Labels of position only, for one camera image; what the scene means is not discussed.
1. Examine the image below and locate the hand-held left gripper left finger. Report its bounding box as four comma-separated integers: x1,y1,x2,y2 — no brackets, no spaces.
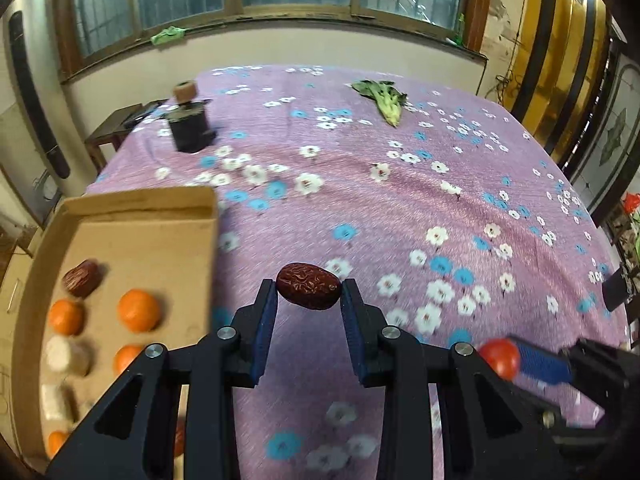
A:
45,279,279,480

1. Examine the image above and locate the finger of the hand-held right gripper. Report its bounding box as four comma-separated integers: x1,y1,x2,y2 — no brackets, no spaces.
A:
510,385,601,433
512,339,640,407

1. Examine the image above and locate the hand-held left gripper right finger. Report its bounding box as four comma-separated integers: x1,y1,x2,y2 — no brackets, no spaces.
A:
340,279,576,480

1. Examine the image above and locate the large red date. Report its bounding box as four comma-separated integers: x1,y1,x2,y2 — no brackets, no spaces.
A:
276,262,343,311

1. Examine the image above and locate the shallow cardboard box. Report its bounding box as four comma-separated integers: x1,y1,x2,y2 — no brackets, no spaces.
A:
10,185,221,473

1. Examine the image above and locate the small red date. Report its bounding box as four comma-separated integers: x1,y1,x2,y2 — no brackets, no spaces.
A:
62,259,104,298

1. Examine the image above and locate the white yam piece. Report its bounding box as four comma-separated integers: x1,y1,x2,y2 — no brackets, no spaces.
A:
45,336,92,377
40,382,76,422

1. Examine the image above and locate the small orange tangerine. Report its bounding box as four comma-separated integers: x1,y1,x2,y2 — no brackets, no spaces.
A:
48,299,85,337

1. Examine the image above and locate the black object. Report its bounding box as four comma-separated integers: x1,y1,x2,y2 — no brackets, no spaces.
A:
602,265,640,312

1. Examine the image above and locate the black cylindrical holder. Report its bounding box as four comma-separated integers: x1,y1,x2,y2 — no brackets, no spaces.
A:
165,100,217,153

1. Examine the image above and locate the green leafy vegetable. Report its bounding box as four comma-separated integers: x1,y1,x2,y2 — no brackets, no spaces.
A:
350,79,407,128

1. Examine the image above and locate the brown tape roll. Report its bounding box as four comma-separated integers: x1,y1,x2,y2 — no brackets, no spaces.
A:
172,81,198,106

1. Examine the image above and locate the dark wooden stool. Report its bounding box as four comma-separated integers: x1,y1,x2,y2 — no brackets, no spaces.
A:
85,102,166,171

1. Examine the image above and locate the green cloth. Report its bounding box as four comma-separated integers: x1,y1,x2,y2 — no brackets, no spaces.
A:
151,26,188,46

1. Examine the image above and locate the white tower air conditioner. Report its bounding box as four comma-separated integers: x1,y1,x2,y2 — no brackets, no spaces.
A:
2,0,96,221

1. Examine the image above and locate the glossy yellow door frame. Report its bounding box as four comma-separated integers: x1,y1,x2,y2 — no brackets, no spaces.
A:
505,0,640,241

